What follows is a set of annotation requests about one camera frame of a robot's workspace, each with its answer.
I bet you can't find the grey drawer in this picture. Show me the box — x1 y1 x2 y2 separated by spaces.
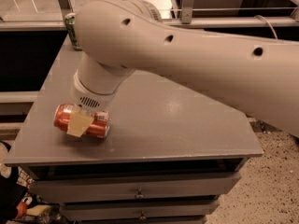
61 200 219 221
30 172 241 203

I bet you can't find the white cable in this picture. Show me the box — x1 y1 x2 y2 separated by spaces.
255 14 278 40

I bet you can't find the upper grey drawer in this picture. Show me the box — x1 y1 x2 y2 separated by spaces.
30 172 241 203

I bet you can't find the penguin plush toy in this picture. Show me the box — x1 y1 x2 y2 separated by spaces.
16 195 51 219

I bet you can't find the lower metal drawer knob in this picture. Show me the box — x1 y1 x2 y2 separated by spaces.
138 212 147 220

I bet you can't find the grey drawer cabinet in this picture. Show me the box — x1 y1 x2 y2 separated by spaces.
6 43 263 224

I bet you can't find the grey metal railing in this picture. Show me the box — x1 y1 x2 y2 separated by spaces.
0 0 299 31

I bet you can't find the red Coca-Cola can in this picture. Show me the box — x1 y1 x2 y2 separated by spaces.
53 104 109 138

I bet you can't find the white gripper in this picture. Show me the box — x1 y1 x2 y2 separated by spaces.
66 73 116 137

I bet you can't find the metal drawer knob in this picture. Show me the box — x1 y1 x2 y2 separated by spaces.
138 212 147 220
135 189 145 199

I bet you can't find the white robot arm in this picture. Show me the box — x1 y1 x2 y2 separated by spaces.
71 0 299 136

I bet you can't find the green soda can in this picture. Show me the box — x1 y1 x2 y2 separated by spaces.
64 13 81 50

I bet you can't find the upper metal drawer knob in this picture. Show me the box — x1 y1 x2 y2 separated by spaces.
135 189 145 199

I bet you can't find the lower grey drawer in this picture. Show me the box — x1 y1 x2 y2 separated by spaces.
61 200 219 221

